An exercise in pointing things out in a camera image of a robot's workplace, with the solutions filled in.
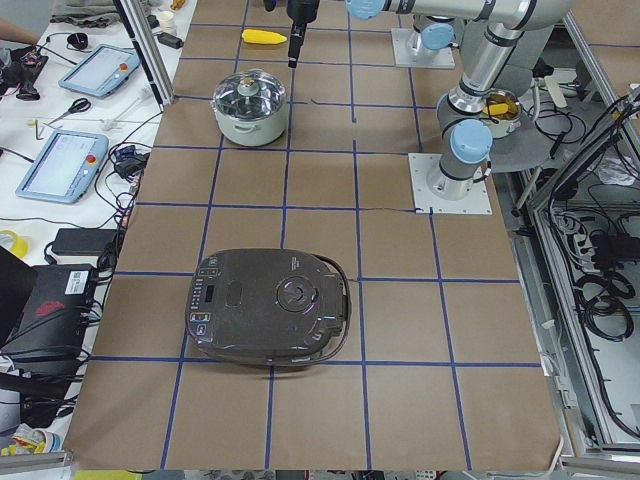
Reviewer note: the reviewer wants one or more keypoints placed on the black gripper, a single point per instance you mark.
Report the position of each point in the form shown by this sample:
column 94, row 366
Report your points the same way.
column 303, row 10

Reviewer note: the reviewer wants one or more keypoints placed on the yellow corn cob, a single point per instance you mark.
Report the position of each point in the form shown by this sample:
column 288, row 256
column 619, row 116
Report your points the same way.
column 263, row 37

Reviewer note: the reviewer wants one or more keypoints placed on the glass pot lid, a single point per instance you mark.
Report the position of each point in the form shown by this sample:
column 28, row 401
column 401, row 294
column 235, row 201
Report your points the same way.
column 249, row 95

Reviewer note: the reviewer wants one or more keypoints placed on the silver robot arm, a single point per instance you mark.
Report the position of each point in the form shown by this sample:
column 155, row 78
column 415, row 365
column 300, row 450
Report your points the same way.
column 421, row 21
column 467, row 141

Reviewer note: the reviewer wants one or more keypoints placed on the pale green cooking pot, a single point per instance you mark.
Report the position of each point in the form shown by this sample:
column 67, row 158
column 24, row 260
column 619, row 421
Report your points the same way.
column 253, row 133

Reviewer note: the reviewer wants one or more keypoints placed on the steel pot with corn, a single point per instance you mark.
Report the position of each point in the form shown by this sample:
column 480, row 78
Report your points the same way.
column 501, row 113

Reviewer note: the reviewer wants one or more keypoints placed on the upper blue teach pendant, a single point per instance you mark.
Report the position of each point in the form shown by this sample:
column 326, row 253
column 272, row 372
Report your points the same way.
column 102, row 72

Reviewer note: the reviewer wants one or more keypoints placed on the blue teach pendant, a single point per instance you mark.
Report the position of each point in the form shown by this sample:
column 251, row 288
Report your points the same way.
column 65, row 167
column 102, row 72

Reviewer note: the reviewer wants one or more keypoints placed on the black round cup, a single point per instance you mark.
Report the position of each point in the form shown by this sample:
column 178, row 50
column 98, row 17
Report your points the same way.
column 78, row 41

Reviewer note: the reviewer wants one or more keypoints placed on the grey round chair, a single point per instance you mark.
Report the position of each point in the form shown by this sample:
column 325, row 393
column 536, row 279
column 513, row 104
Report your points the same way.
column 518, row 146

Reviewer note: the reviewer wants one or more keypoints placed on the lower blue teach pendant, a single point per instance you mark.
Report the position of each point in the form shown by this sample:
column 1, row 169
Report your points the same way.
column 65, row 167

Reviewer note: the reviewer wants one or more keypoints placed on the dark brown rice cooker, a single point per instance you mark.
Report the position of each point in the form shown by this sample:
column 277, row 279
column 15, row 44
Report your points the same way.
column 268, row 307

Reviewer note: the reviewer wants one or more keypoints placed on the black power adapter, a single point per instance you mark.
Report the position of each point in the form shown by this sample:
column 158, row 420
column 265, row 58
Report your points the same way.
column 82, row 242

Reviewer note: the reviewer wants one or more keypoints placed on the yellow tape roll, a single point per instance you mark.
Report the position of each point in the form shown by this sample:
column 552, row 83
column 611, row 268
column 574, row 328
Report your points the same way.
column 14, row 243

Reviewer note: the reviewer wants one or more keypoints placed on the black red computer box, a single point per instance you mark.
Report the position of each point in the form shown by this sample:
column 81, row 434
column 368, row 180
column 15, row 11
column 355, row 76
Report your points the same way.
column 49, row 335

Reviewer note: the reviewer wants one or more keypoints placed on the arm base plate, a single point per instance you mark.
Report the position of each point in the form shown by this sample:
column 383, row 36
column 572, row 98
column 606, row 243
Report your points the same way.
column 427, row 49
column 435, row 193

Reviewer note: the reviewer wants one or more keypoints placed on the aluminium frame post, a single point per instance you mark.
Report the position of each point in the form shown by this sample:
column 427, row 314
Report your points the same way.
column 137, row 27

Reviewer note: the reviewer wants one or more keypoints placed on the black handled scissors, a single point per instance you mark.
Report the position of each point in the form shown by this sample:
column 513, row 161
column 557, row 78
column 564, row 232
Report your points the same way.
column 77, row 106

